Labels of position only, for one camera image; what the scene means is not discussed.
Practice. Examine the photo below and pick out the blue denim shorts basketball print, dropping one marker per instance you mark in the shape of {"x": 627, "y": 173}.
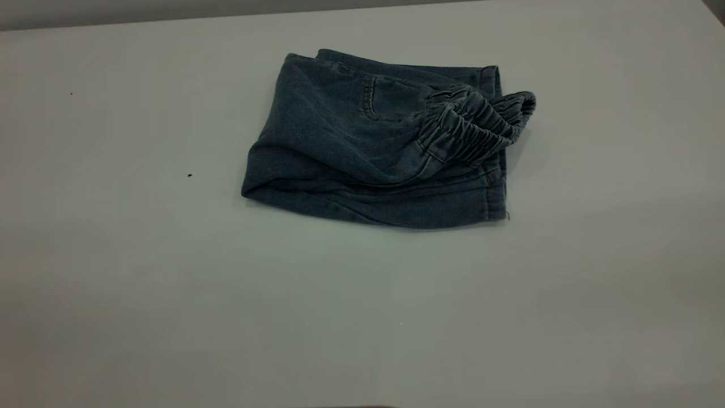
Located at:
{"x": 362, "y": 153}

